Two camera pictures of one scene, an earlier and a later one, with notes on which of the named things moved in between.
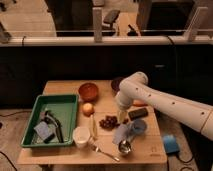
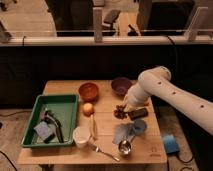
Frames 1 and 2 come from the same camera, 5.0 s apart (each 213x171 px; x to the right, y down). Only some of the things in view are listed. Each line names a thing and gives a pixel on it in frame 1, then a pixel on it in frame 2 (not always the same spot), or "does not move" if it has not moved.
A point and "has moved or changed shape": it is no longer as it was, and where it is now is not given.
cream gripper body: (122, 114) → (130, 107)
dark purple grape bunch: (110, 122) has moved or changed shape
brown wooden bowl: (88, 92) does not move
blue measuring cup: (139, 126) does not move
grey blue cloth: (124, 132) does not move
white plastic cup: (81, 135) does not move
